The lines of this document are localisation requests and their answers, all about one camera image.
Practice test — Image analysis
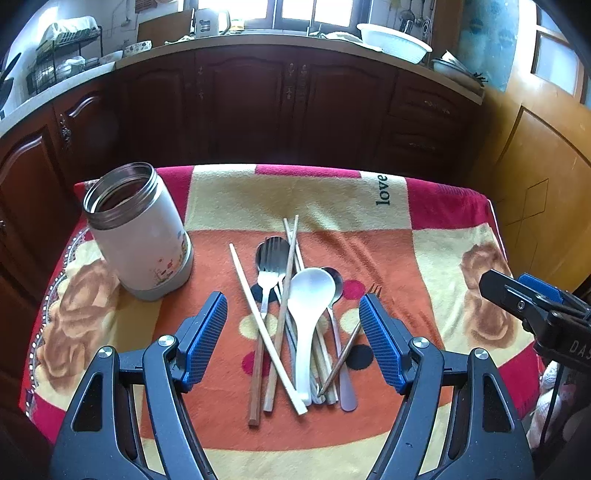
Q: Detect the dark wooden chopstick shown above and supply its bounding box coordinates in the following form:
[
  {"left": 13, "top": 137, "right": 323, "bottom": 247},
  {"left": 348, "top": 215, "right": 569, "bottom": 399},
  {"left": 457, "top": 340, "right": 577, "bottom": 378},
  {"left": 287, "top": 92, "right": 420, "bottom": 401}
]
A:
[{"left": 247, "top": 334, "right": 266, "bottom": 428}]

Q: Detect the patterned ceramic bowl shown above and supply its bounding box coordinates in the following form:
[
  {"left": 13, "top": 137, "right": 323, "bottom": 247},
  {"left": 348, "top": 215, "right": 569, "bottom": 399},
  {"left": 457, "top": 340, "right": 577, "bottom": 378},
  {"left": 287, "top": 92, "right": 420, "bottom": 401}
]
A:
[{"left": 123, "top": 40, "right": 152, "bottom": 58}]

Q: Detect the white electric kettle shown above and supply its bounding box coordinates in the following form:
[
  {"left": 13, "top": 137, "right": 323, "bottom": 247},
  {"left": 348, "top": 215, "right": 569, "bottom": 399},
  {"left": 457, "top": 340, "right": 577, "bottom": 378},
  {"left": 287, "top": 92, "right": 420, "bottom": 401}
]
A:
[{"left": 193, "top": 8, "right": 231, "bottom": 38}]

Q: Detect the light wooden chopstick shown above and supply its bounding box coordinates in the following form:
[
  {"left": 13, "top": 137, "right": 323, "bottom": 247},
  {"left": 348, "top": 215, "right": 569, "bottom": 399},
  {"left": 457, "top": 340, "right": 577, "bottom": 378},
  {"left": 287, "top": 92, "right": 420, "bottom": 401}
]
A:
[{"left": 263, "top": 216, "right": 298, "bottom": 414}]

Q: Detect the yellow wooden door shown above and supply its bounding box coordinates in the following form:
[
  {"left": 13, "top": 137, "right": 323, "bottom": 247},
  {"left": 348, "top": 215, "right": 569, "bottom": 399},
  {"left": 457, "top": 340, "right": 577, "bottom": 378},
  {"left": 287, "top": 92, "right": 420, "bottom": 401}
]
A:
[{"left": 468, "top": 1, "right": 590, "bottom": 291}]

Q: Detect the wooden cutting board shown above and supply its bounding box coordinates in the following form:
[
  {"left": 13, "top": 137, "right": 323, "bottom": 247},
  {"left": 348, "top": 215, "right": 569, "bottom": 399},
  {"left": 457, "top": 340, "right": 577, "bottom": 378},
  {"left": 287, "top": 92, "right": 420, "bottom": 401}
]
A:
[{"left": 137, "top": 9, "right": 194, "bottom": 47}]

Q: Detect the black dish rack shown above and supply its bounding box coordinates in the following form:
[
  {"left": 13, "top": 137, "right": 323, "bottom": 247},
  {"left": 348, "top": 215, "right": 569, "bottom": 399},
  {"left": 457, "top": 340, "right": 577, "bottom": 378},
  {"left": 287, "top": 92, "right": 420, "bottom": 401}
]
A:
[{"left": 26, "top": 16, "right": 103, "bottom": 96}]

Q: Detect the small steel spoon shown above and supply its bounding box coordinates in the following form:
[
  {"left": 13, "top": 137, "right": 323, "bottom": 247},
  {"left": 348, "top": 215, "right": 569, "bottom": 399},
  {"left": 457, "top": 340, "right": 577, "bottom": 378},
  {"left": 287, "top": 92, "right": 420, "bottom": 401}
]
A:
[{"left": 324, "top": 266, "right": 358, "bottom": 413}]

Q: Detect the copper dessert fork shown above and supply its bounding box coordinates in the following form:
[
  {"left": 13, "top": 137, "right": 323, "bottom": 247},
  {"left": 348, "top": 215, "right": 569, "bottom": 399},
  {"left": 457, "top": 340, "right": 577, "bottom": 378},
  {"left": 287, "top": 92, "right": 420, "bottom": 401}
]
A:
[{"left": 318, "top": 277, "right": 362, "bottom": 412}]

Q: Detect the steel bowl with utensils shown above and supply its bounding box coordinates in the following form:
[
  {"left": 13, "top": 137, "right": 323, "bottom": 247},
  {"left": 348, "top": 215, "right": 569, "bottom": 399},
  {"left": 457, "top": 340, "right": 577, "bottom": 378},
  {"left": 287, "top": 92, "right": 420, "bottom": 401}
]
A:
[{"left": 432, "top": 50, "right": 486, "bottom": 93}]

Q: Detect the white wash basin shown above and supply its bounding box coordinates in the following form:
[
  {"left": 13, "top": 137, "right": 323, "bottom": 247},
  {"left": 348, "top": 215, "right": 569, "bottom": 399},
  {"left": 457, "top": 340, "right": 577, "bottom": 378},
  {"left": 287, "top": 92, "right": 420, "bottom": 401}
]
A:
[{"left": 356, "top": 23, "right": 433, "bottom": 64}]

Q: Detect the white dish cloth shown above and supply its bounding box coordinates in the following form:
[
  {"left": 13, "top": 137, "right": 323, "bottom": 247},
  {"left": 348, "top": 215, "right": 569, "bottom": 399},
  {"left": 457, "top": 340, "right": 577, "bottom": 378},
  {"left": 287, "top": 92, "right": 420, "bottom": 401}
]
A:
[{"left": 320, "top": 31, "right": 382, "bottom": 52}]

